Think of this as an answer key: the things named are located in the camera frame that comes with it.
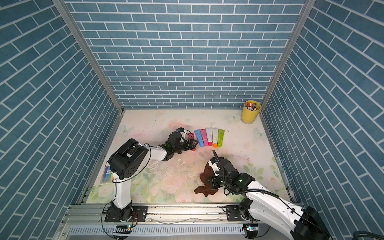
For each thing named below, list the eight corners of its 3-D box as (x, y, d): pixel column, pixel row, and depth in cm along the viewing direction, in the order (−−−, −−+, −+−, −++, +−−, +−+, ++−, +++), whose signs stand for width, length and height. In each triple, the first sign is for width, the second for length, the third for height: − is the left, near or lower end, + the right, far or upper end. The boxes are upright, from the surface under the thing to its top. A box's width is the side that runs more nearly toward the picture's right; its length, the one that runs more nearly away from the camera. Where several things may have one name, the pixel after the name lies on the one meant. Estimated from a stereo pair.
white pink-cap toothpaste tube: (206, 146, 101) (206, 144, 100) (206, 130, 110) (206, 128, 109) (213, 146, 101) (213, 144, 100) (211, 130, 110) (212, 128, 109)
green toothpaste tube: (217, 147, 102) (217, 145, 100) (218, 131, 111) (218, 128, 109) (224, 147, 101) (225, 145, 99) (224, 131, 110) (225, 129, 108)
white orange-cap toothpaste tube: (212, 147, 100) (213, 146, 99) (211, 129, 111) (211, 127, 109) (219, 147, 101) (220, 146, 99) (217, 129, 111) (218, 127, 109)
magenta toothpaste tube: (204, 146, 102) (204, 144, 100) (200, 131, 110) (200, 129, 108) (210, 145, 102) (210, 143, 100) (205, 130, 110) (205, 128, 108)
